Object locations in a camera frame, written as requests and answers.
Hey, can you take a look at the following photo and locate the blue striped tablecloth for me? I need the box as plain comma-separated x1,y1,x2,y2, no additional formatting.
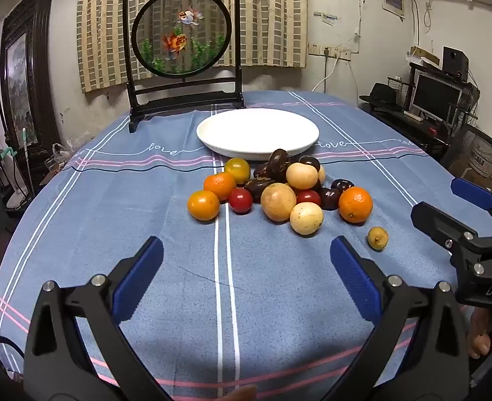
0,90,492,401

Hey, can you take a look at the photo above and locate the tan round fruit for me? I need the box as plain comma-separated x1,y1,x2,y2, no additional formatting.
260,182,297,223

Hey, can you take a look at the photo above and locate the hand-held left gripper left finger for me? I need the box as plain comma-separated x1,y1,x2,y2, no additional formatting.
24,236,172,401

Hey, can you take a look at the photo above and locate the clear plastic bag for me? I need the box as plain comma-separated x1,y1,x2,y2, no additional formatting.
41,143,82,176

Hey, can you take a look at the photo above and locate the computer monitor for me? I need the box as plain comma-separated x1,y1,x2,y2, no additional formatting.
411,71,464,122

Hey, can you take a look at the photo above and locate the person's left hand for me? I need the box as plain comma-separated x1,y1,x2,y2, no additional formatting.
213,385,258,401

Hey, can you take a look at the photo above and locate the black framed goldfish table screen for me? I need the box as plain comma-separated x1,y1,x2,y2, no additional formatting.
122,0,246,134

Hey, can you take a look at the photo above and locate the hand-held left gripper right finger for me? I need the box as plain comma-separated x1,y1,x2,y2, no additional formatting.
321,235,469,401

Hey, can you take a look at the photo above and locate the dark wooden framed picture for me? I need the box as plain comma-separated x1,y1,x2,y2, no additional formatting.
0,0,63,159

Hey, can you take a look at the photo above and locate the person's right hand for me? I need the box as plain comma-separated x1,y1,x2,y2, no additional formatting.
465,306,492,360

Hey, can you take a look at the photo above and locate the beige checkered curtain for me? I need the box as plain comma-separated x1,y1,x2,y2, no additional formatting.
77,0,309,93

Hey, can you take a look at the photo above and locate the yellow cardboard box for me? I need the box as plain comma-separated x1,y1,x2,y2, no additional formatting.
410,45,443,66

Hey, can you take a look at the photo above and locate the black speaker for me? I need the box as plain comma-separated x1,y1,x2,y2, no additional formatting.
442,46,469,81

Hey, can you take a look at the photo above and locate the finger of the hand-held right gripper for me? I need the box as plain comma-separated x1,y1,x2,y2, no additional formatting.
451,177,492,235
410,201,479,256

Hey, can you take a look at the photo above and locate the black mesh chair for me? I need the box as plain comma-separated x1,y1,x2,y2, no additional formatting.
440,123,492,201

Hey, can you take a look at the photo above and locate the white power cable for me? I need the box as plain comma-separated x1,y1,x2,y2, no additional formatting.
312,55,339,93

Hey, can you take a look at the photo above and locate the yellow-orange tomato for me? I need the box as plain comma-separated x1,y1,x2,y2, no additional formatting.
187,190,221,222

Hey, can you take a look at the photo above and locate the small yellow loquat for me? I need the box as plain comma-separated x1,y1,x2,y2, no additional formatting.
367,226,389,252

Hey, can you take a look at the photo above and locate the black hat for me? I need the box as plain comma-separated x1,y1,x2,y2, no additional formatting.
358,83,399,107

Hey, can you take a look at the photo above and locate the black computer desk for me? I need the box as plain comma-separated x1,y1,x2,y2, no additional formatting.
359,62,478,159

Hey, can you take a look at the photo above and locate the white round plate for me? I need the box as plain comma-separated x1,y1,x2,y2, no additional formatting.
196,109,320,162

